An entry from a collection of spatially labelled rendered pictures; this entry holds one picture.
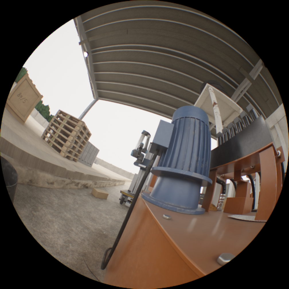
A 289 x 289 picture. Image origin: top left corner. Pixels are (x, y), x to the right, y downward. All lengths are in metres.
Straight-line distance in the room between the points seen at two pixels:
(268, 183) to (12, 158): 1.39
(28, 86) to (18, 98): 0.33
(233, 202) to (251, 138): 0.25
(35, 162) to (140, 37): 5.06
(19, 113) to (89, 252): 2.52
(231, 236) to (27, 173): 1.29
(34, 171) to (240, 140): 1.51
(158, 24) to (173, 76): 2.62
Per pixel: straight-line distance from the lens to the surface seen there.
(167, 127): 0.36
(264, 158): 0.31
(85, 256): 0.80
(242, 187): 0.47
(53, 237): 0.84
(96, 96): 7.36
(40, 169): 1.28
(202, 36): 4.57
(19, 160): 1.15
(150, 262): 0.16
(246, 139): 0.36
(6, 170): 0.95
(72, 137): 2.40
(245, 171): 0.63
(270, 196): 0.29
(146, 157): 2.42
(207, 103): 2.22
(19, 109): 2.63
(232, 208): 0.45
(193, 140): 0.33
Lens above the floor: 0.66
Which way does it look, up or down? 23 degrees up
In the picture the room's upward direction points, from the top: 22 degrees clockwise
